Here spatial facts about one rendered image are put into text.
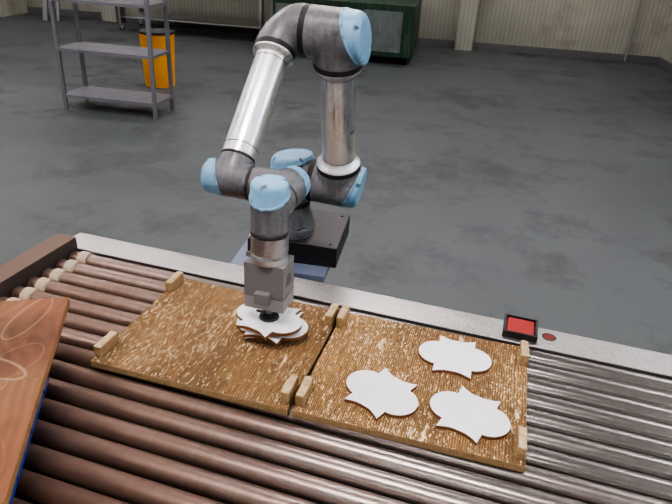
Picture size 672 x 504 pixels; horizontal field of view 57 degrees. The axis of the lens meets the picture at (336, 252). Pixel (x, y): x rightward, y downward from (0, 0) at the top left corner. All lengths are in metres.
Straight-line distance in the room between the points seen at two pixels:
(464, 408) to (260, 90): 0.77
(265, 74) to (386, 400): 0.73
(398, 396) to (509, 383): 0.23
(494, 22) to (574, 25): 1.34
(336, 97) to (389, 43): 8.16
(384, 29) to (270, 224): 8.54
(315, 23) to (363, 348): 0.71
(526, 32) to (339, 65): 10.47
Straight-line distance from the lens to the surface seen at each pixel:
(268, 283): 1.23
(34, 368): 1.15
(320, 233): 1.78
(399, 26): 9.60
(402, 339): 1.34
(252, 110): 1.35
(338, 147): 1.57
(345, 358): 1.27
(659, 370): 1.50
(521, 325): 1.48
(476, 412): 1.18
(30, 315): 1.29
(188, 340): 1.33
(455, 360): 1.30
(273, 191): 1.14
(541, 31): 11.87
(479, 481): 1.10
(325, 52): 1.43
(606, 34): 12.06
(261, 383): 1.21
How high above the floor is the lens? 1.70
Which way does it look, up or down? 27 degrees down
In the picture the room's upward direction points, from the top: 3 degrees clockwise
